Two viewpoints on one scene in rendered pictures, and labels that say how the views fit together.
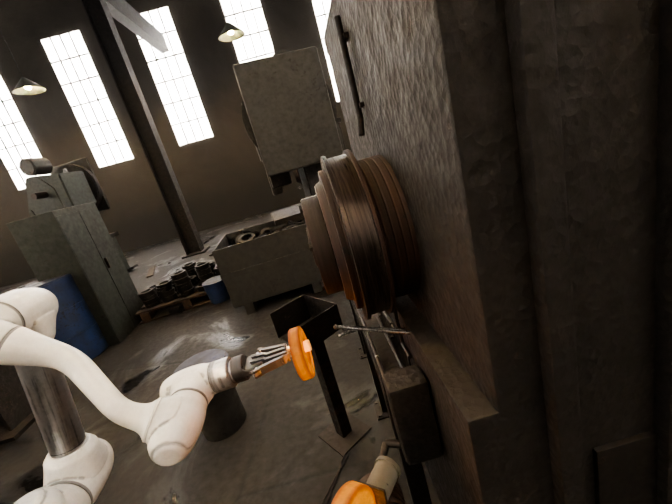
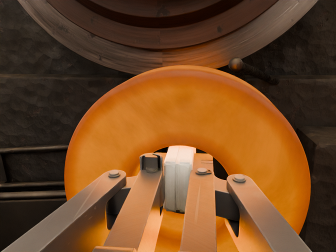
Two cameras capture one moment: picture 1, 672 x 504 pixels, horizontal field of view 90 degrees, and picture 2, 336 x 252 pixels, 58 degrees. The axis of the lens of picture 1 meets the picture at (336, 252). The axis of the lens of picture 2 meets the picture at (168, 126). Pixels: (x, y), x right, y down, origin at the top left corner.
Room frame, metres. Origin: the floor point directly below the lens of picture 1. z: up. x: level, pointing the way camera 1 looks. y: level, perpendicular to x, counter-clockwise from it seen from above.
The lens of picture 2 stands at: (0.87, 0.36, 0.91)
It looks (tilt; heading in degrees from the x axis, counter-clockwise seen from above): 14 degrees down; 279
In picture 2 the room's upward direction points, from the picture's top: straight up
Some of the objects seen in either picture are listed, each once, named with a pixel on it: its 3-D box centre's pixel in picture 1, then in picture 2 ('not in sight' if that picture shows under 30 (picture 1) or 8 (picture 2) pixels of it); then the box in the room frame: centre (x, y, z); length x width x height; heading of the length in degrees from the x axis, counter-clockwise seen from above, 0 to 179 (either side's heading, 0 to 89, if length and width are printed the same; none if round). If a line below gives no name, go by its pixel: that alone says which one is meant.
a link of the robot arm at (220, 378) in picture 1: (225, 373); not in sight; (0.88, 0.41, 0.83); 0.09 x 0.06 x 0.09; 1
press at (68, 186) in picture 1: (78, 219); not in sight; (7.42, 5.02, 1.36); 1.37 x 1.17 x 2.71; 81
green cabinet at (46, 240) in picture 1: (88, 275); not in sight; (3.77, 2.74, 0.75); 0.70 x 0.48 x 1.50; 1
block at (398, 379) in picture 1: (414, 414); (321, 208); (0.70, -0.08, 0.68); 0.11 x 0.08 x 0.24; 91
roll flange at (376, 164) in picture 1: (381, 228); not in sight; (0.93, -0.14, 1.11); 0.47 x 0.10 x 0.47; 1
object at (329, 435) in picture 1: (323, 373); not in sight; (1.42, 0.22, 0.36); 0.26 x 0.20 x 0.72; 36
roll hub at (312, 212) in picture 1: (320, 245); not in sight; (0.93, 0.04, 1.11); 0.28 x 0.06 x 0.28; 1
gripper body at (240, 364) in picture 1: (248, 365); not in sight; (0.88, 0.34, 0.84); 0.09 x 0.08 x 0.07; 91
